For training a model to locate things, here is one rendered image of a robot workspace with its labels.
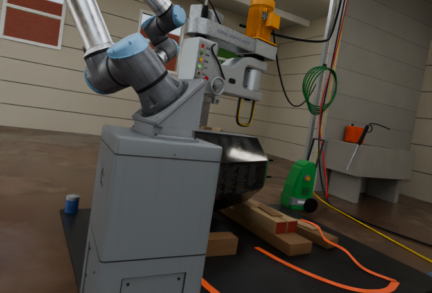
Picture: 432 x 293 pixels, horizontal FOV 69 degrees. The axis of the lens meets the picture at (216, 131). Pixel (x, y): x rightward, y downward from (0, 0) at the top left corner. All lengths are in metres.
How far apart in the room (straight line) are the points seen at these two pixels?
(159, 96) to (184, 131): 0.16
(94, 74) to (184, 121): 0.42
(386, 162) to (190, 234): 4.42
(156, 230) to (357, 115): 4.90
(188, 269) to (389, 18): 5.66
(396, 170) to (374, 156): 0.62
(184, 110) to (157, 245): 0.49
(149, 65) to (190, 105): 0.21
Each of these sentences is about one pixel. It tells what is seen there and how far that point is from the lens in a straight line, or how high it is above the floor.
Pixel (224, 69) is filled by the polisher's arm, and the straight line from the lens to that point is 2.66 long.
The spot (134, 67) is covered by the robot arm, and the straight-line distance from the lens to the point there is 1.18.
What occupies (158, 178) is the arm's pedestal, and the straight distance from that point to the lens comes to 1.12.
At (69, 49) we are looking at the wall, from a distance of 8.29.
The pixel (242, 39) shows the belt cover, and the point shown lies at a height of 1.64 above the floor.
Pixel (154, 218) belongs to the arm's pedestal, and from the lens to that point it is 1.16.
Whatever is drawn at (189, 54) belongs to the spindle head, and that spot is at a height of 1.40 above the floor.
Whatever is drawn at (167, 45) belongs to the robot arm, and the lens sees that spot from 1.60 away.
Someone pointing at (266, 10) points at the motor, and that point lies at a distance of 3.07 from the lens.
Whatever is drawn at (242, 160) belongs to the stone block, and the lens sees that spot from 2.50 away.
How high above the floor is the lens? 0.97
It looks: 3 degrees down
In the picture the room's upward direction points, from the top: 9 degrees clockwise
